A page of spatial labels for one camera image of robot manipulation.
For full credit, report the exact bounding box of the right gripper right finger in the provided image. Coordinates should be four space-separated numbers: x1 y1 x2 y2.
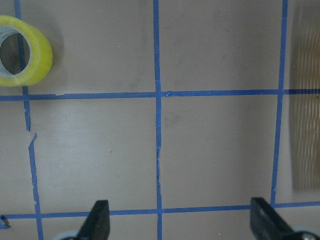
249 197 320 240

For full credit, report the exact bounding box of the yellow tape roll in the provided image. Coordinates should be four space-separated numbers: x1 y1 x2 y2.
0 15 53 87

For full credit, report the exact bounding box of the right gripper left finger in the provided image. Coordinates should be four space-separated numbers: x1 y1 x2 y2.
53 199 111 240

